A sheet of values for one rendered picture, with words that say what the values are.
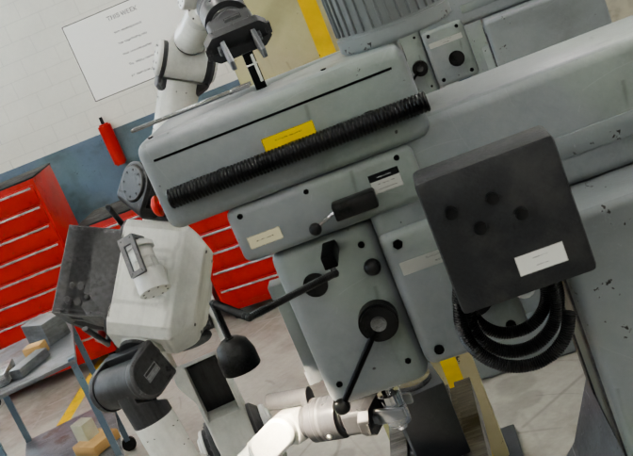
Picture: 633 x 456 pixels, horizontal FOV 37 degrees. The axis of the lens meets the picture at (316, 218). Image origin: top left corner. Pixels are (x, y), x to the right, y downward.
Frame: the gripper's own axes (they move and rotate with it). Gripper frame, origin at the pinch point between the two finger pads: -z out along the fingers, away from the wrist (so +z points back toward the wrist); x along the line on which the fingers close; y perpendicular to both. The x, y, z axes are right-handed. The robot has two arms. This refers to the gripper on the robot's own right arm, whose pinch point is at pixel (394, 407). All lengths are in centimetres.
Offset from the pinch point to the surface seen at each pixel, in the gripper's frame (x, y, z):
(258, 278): 392, 102, 250
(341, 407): -15.2, -10.0, 2.2
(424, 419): 27.7, 19.5, 7.6
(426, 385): 30.8, 12.9, 5.5
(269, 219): -13.1, -45.9, 2.3
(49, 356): 182, 44, 249
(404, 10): 0, -70, -28
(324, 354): -11.5, -18.8, 3.4
